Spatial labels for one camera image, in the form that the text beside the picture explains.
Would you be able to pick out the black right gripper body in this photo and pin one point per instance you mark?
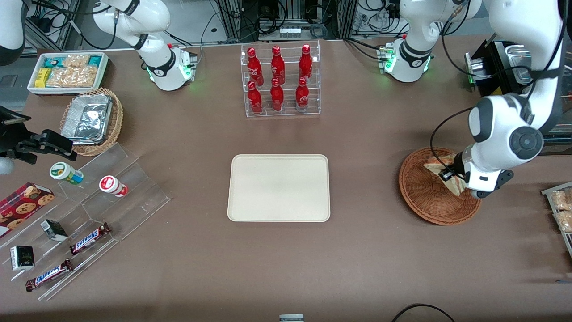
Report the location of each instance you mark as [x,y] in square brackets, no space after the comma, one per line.
[18,144]

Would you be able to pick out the triangular sandwich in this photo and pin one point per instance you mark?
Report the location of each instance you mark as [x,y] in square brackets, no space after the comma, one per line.
[435,166]

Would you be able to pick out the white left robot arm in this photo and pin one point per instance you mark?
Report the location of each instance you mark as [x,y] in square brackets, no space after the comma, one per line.
[523,53]

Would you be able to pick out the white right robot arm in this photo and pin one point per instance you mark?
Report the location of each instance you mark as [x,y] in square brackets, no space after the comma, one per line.
[163,67]

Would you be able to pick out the aluminium foil tray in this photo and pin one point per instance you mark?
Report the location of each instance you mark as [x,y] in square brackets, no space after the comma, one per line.
[87,120]

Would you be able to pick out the large brown wicker basket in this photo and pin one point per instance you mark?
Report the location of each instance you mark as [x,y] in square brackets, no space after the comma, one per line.
[420,201]

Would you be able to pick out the small tan wicker basket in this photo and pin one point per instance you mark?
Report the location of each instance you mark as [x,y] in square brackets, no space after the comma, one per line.
[117,120]

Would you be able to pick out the grey snack tray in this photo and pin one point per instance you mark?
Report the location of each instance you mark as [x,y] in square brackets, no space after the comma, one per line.
[564,239]

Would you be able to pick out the beige plastic tray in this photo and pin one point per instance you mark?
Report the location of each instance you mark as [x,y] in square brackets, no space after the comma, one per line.
[277,188]

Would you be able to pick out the green label yogurt cup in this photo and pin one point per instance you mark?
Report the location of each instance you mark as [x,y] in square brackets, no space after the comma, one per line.
[66,173]

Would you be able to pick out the white plastic snack bin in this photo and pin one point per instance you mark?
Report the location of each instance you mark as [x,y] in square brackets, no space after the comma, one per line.
[33,87]

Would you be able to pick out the red plaid cookie box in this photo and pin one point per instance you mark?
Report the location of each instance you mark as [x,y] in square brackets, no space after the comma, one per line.
[22,205]

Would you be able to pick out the yellow snack packet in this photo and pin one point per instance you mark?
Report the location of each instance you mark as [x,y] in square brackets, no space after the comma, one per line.
[42,77]

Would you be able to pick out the clear cracker bag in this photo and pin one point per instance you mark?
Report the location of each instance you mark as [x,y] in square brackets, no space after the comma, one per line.
[88,76]
[62,78]
[76,61]

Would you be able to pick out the red label yogurt cup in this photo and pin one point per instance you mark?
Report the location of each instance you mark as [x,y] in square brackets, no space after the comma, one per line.
[113,185]

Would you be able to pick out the teal snack packet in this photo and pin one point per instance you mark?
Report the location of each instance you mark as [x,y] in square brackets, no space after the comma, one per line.
[94,60]
[52,61]

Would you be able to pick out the small black carton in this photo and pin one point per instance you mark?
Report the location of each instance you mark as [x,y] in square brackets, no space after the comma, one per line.
[53,230]

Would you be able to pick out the clear snack packet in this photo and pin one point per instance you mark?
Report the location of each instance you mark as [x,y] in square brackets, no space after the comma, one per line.
[562,200]
[564,221]

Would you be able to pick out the clear acrylic stepped display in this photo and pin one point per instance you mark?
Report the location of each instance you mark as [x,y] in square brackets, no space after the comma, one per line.
[134,201]

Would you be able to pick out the black countertop machine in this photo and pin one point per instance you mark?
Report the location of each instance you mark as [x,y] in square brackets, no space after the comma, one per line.
[494,67]

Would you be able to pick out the snickers chocolate bar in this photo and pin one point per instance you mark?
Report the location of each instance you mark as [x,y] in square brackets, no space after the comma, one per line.
[49,275]
[89,238]

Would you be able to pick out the black and white carton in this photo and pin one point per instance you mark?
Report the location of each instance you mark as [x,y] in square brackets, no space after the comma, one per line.
[22,258]

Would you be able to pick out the steel machine pan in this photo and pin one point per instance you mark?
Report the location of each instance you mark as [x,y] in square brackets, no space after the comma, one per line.
[518,60]

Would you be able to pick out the red cola bottle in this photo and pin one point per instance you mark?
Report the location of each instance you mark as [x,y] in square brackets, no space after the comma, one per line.
[254,67]
[302,95]
[277,65]
[277,96]
[254,98]
[305,63]

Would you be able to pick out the clear acrylic bottle rack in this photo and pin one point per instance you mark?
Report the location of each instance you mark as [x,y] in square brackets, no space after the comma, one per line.
[288,109]

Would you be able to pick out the white power strip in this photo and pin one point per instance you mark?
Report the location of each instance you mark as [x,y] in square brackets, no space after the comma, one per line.
[290,32]

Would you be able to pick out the grey device edge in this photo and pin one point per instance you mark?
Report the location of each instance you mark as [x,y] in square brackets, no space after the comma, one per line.
[291,318]

